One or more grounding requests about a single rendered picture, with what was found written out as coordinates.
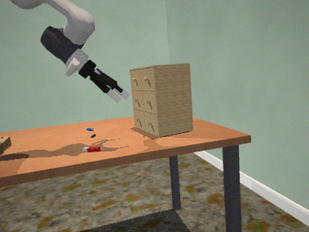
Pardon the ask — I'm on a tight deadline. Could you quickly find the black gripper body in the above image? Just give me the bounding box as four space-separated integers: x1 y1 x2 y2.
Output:
78 60 100 79

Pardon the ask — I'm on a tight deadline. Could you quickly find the wooden drawer front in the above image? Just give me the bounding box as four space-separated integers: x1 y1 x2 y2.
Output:
134 109 145 130
143 90 157 113
132 90 144 110
130 70 142 89
141 68 155 90
145 112 158 135

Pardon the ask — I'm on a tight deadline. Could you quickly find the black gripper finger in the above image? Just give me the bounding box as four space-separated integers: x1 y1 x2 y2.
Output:
93 69 130 99
90 78 121 103

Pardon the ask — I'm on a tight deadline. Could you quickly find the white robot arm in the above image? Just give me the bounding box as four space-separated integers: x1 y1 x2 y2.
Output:
11 0 95 76

